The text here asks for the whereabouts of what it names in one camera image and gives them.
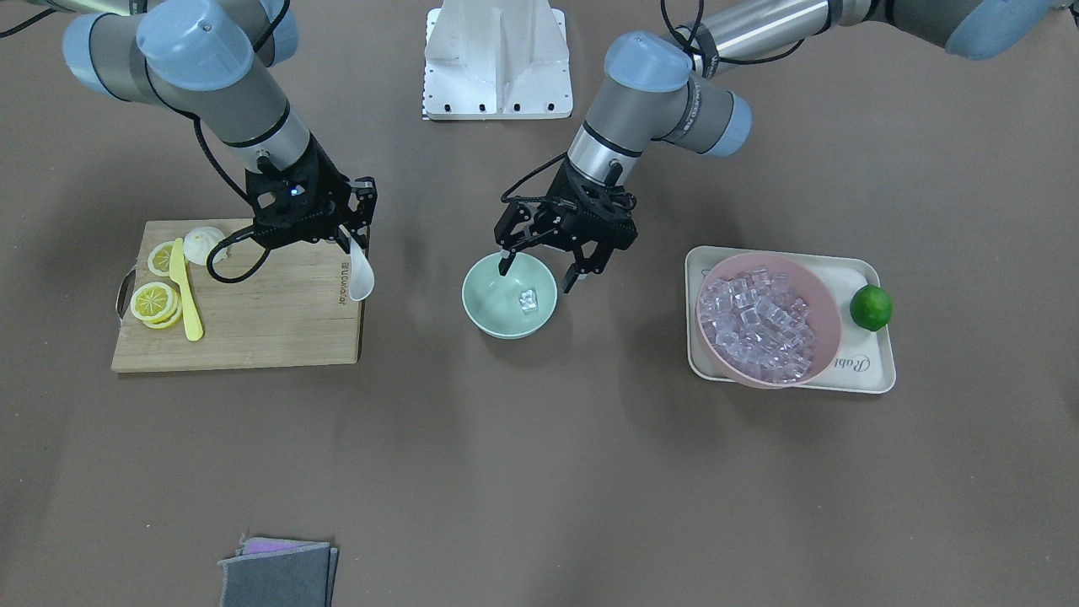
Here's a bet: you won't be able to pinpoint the grey folded cloth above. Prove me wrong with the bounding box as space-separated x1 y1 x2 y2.
218 535 339 606

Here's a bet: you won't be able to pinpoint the yellow plastic knife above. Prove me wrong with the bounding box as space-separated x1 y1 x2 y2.
169 238 205 342

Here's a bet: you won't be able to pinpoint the pink bowl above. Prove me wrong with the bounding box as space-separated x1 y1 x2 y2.
687 252 843 389

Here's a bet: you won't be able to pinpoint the lemon slice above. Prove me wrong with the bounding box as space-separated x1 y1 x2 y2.
147 242 174 279

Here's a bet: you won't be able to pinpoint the white ceramic spoon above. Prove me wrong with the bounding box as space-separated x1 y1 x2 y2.
346 232 375 301

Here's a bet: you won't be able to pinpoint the metal board handle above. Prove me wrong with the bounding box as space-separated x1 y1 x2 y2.
115 266 137 321

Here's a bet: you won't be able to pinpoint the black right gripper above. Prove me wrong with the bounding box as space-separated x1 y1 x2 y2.
246 136 378 252

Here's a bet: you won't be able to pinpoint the pile of ice cubes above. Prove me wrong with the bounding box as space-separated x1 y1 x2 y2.
696 266 817 384

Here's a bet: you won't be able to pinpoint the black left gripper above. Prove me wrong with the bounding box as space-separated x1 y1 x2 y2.
497 160 623 293

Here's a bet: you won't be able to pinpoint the mint green bowl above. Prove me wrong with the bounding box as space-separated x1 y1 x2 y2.
461 253 560 341

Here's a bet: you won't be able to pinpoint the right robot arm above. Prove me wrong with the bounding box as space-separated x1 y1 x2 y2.
28 1 377 253

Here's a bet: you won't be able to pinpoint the wooden cutting board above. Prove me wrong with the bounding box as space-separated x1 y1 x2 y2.
111 242 363 373

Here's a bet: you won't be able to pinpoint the cream serving tray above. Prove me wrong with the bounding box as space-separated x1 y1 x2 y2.
684 245 894 395

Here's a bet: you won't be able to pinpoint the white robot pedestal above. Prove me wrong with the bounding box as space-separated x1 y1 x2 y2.
421 1 574 121

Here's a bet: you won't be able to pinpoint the stacked lemon slices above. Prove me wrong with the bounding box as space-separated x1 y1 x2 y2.
129 282 185 330

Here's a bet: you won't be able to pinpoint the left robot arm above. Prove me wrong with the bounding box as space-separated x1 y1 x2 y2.
494 1 1052 292

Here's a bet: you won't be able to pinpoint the green lime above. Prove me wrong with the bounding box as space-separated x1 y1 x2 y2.
849 284 894 333

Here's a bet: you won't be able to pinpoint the clear ice cube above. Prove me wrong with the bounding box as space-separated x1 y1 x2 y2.
518 288 540 315

